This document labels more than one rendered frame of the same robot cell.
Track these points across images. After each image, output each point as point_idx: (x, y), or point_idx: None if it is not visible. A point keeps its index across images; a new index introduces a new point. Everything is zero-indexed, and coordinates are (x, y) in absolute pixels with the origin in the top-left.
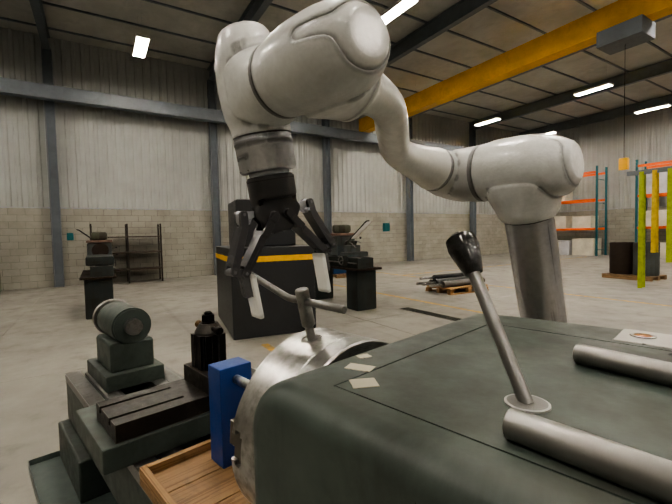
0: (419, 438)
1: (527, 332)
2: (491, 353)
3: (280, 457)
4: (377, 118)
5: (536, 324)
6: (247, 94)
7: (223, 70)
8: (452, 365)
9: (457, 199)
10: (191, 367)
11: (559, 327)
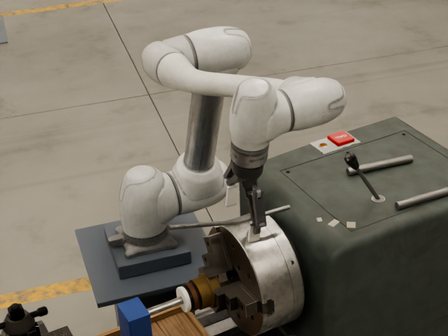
0: (393, 223)
1: (302, 168)
2: (329, 188)
3: (351, 265)
4: None
5: (289, 159)
6: (285, 130)
7: (268, 119)
8: (339, 201)
9: None
10: None
11: (298, 156)
